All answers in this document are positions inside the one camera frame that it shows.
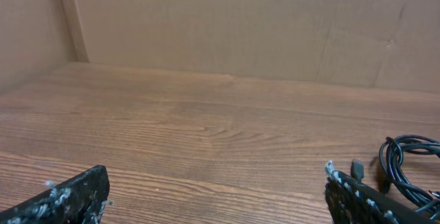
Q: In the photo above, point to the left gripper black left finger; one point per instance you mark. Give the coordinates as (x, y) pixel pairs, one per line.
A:
(79, 200)

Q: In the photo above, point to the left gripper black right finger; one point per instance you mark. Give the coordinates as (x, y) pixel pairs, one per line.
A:
(350, 201)

